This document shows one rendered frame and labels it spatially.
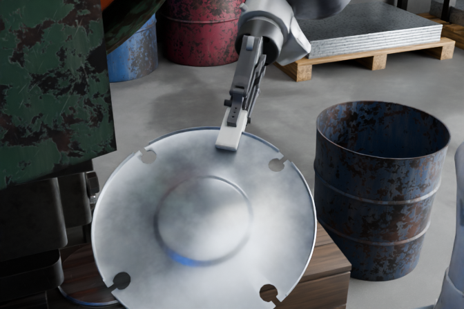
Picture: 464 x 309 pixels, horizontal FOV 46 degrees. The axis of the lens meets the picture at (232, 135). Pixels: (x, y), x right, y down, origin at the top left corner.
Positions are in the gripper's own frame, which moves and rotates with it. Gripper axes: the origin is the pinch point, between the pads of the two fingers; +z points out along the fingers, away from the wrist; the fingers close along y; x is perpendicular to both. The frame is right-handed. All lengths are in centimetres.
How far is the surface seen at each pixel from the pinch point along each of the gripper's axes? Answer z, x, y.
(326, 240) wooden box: -21, 18, -71
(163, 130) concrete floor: -105, -68, -160
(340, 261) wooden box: -14, 22, -67
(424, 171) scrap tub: -51, 43, -76
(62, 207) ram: 22.1, -12.8, 11.9
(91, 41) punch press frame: 20.6, -3.4, 37.1
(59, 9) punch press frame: 20.5, -5.0, 39.6
